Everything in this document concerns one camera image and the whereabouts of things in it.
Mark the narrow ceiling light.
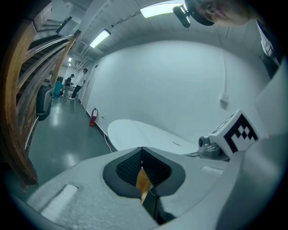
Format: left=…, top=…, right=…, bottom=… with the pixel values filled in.
left=89, top=28, right=112, bottom=49

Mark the white wall conduit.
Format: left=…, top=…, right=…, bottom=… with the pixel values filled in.
left=222, top=51, right=230, bottom=99

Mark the person's head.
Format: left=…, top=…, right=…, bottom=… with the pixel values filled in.
left=184, top=0, right=257, bottom=27

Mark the brown wooden staircase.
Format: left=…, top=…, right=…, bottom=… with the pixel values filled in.
left=0, top=0, right=82, bottom=194

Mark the black head-worn camera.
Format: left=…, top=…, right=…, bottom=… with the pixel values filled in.
left=178, top=4, right=192, bottom=28

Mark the white round table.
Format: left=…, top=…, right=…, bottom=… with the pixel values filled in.
left=107, top=119, right=199, bottom=156

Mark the person's black clothing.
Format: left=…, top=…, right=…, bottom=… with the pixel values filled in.
left=256, top=19, right=284, bottom=78

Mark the red fire extinguisher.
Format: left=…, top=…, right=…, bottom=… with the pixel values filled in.
left=89, top=107, right=99, bottom=128

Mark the long ceiling light panel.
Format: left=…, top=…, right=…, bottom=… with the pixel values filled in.
left=139, top=1, right=188, bottom=19

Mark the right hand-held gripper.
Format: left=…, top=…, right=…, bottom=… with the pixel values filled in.
left=198, top=109, right=259, bottom=161

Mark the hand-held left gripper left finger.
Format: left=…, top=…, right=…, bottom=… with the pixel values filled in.
left=27, top=146, right=159, bottom=230

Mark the white wall junction box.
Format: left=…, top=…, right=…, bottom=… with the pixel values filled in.
left=219, top=95, right=230, bottom=110

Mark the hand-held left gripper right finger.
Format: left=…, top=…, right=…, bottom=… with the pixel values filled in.
left=142, top=146, right=230, bottom=230

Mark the white wall cable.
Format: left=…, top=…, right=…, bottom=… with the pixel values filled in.
left=98, top=113, right=113, bottom=154

